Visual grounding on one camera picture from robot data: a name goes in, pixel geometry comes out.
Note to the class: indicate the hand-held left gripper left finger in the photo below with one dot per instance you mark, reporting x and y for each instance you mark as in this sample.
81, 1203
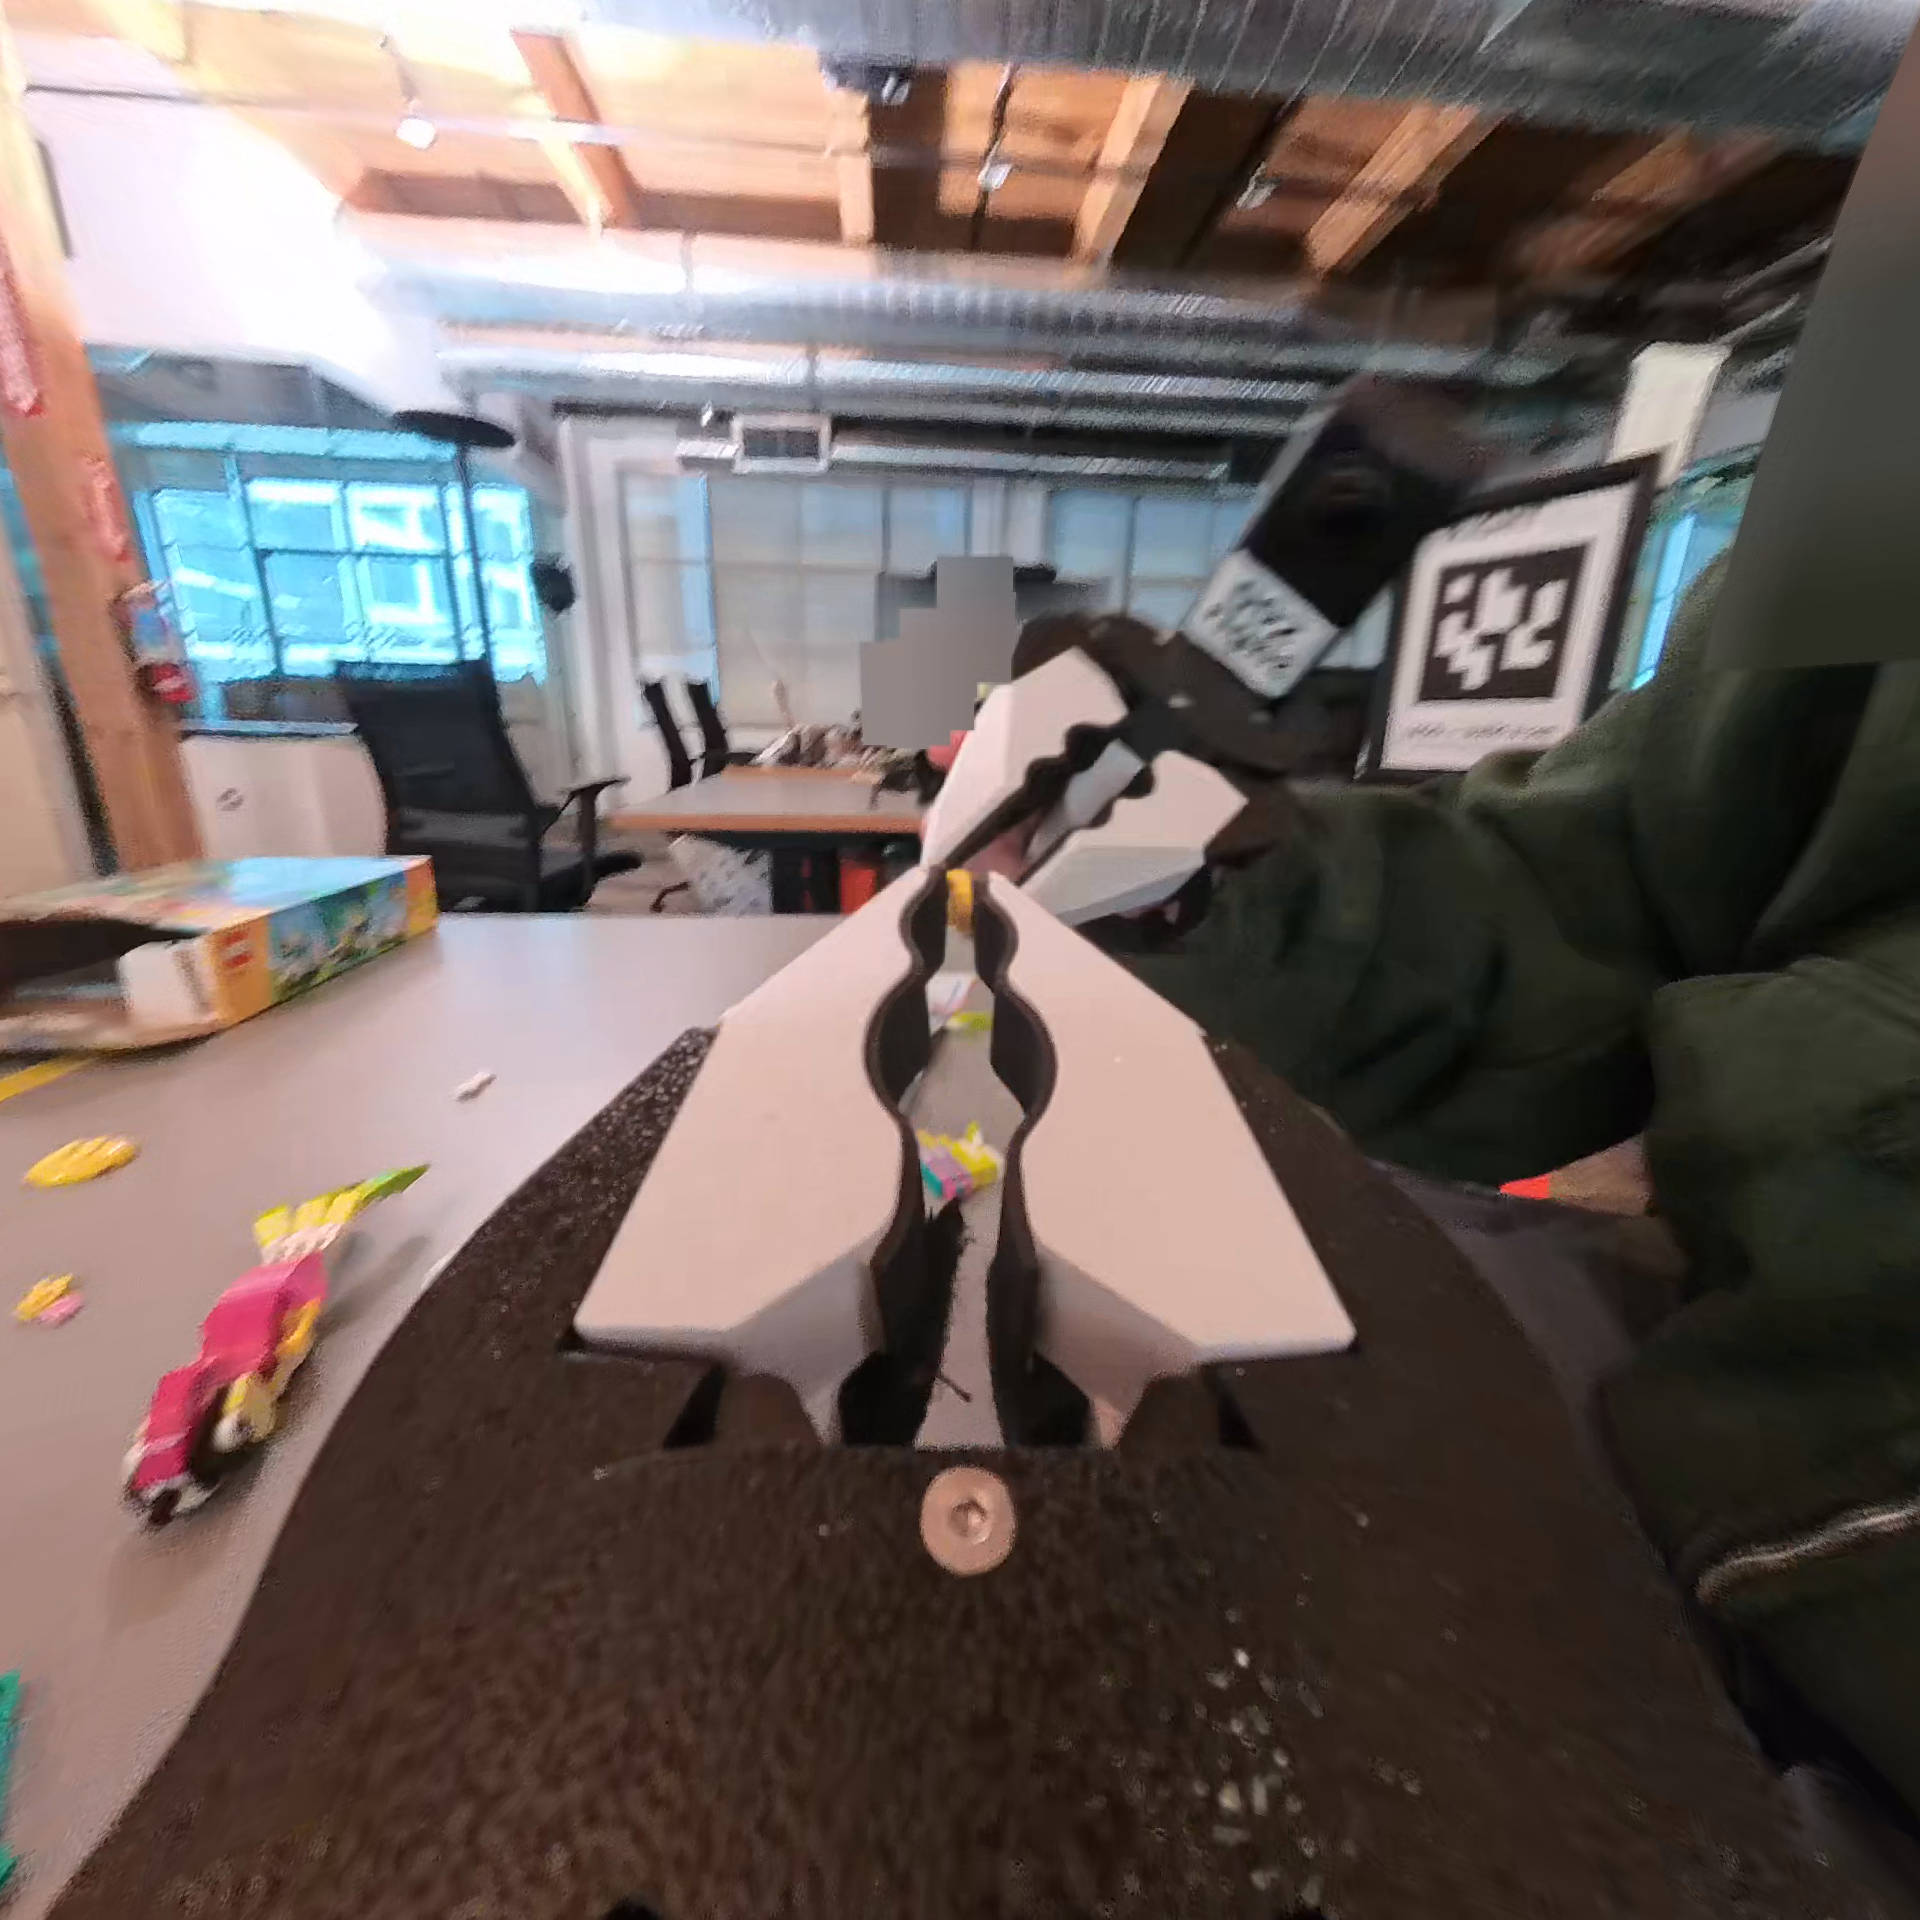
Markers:
750, 1170

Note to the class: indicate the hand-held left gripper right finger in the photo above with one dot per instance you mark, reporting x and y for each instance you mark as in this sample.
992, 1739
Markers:
1170, 1184

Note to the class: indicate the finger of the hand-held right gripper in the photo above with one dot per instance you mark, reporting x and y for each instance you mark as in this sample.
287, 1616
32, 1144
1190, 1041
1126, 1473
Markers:
1013, 750
1162, 841

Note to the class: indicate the small yellow lego piece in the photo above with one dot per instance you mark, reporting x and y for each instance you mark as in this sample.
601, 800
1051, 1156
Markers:
960, 901

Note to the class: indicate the person's right forearm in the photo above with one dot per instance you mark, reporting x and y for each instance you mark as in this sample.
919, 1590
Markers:
1471, 931

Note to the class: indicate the striped pastel lego assembly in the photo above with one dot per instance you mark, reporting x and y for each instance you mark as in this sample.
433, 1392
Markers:
960, 1163

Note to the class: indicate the colourful lego box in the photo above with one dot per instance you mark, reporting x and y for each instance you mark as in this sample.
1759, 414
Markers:
270, 938

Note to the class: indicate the pink lego bird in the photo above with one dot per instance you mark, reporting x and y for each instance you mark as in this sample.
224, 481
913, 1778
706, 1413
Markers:
224, 1364

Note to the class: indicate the yellow lego leaf piece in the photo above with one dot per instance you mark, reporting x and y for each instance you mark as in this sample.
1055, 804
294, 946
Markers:
82, 1160

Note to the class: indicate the small yellow pink lego pieces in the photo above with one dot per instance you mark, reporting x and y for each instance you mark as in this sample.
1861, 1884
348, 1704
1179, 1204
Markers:
44, 1299

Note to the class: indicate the wooden office table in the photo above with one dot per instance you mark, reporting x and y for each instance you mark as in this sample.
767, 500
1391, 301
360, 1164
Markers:
764, 802

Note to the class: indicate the white air vent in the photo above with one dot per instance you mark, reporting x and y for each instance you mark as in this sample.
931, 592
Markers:
780, 445

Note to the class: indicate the black office chair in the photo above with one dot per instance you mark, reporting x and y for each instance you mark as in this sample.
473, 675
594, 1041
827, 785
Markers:
450, 780

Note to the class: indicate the white cabinet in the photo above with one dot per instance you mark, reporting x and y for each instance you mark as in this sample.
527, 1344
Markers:
278, 793

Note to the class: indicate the green jacket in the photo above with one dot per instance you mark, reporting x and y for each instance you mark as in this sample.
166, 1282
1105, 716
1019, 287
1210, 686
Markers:
1801, 1351

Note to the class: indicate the red fire extinguisher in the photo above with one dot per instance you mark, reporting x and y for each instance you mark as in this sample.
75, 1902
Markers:
159, 644

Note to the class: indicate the metal air duct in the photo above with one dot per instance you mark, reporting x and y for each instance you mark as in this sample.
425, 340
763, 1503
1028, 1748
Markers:
840, 279

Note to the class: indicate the wooden post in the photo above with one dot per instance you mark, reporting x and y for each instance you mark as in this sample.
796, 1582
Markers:
75, 571

